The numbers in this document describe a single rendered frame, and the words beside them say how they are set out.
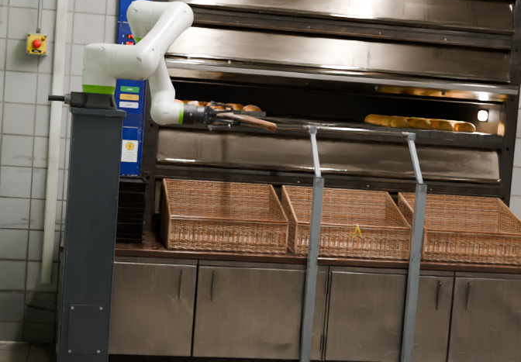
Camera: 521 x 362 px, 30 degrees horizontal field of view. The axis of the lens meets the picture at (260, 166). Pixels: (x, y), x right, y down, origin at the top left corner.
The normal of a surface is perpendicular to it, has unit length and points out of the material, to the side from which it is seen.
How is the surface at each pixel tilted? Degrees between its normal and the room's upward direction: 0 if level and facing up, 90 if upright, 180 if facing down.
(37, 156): 90
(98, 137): 90
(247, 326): 90
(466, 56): 70
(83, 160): 90
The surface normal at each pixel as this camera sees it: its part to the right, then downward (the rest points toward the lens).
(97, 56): -0.28, 0.02
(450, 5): 0.17, -0.27
